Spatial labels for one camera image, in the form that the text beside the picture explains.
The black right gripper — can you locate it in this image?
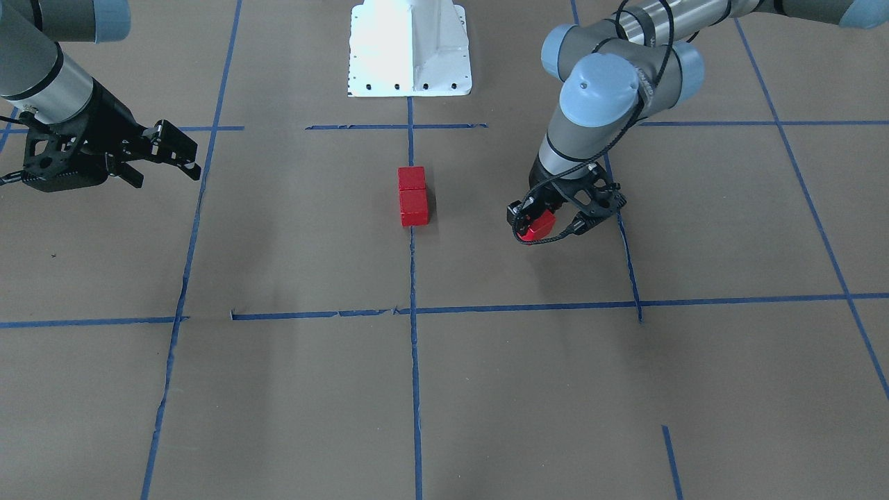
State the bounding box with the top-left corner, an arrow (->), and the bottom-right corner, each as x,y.
19,81 -> 202,193

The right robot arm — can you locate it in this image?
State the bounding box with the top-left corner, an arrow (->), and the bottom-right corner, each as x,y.
1,1 -> 202,193

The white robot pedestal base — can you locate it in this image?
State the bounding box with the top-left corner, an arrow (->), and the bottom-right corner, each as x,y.
347,1 -> 473,98

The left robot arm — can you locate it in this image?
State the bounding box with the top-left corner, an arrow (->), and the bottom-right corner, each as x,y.
507,1 -> 887,246

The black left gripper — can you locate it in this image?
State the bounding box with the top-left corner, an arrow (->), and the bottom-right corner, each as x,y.
507,162 -> 626,236

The red block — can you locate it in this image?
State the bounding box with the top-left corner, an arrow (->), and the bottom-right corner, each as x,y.
520,210 -> 556,243
397,167 -> 426,191

